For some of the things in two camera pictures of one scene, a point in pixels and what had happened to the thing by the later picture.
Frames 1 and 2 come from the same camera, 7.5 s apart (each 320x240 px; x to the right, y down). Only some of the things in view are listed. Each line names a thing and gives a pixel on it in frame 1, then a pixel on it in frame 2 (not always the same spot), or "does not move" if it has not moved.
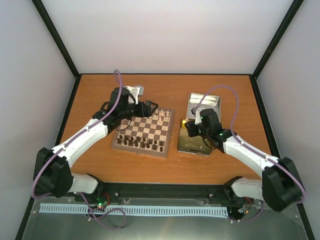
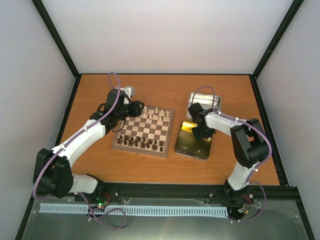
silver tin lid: [211, 101] does not move
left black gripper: [147, 107] to [137, 111]
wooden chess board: [150, 135] does not move
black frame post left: [53, 31] does not move
